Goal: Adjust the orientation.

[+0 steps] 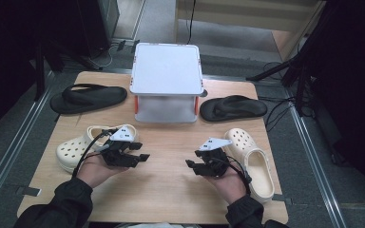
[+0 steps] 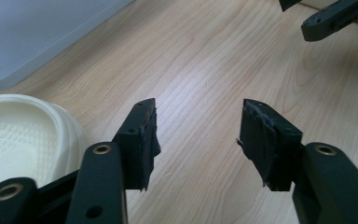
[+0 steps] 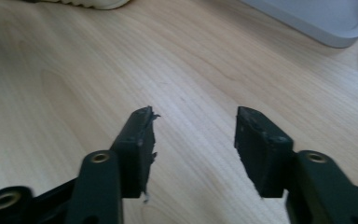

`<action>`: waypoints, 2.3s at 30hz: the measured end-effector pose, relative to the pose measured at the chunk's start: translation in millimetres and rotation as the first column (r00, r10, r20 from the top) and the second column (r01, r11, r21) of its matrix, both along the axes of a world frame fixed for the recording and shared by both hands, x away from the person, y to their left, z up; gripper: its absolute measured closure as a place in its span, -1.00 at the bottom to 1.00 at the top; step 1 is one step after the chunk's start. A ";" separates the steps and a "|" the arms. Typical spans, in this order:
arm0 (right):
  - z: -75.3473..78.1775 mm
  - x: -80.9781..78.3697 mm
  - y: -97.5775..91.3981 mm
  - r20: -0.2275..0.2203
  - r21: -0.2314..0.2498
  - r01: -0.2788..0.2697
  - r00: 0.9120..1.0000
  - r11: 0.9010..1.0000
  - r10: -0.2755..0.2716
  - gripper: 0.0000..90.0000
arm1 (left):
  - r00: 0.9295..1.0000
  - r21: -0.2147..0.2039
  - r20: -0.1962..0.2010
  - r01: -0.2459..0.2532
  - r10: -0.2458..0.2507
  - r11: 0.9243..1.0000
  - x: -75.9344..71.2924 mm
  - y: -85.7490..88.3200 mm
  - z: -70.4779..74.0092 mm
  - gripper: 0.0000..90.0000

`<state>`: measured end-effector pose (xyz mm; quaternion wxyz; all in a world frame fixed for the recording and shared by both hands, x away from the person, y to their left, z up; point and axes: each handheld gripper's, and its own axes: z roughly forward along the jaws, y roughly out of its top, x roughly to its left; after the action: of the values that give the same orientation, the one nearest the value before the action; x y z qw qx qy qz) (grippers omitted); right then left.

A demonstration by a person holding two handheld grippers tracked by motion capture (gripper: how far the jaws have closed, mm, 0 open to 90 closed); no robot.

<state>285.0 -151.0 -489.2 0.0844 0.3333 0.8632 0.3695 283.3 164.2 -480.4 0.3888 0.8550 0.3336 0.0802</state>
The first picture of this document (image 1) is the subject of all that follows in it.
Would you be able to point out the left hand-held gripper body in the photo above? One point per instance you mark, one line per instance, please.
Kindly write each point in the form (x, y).
(120, 152)

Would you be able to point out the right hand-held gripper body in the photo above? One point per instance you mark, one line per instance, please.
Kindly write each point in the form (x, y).
(214, 163)

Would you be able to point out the cream clog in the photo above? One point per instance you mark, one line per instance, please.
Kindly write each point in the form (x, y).
(259, 171)
(71, 152)

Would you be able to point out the black flip-flop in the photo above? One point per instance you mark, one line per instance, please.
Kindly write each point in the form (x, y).
(88, 99)
(234, 109)

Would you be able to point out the white two-tier shoe rack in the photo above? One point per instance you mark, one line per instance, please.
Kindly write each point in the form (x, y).
(166, 68)

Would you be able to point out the person's right hand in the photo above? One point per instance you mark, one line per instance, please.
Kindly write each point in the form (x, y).
(231, 186)

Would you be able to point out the person's left hand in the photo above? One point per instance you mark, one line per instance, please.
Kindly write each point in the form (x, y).
(93, 171)

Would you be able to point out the grey tape piece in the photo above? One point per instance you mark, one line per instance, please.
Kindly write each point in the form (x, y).
(283, 199)
(28, 191)

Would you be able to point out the black plug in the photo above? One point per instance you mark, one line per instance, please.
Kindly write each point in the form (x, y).
(121, 45)

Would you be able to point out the black metal stand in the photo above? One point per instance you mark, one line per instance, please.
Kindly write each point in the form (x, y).
(39, 72)

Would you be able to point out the black tripod stand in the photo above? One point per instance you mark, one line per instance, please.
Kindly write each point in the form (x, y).
(278, 68)

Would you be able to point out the dark cabinet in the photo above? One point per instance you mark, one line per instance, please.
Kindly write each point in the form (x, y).
(98, 25)

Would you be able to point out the black curtain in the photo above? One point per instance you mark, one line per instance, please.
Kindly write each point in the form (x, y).
(355, 79)
(12, 47)

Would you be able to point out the metal floor rail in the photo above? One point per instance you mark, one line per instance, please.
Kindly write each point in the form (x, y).
(15, 148)
(316, 164)

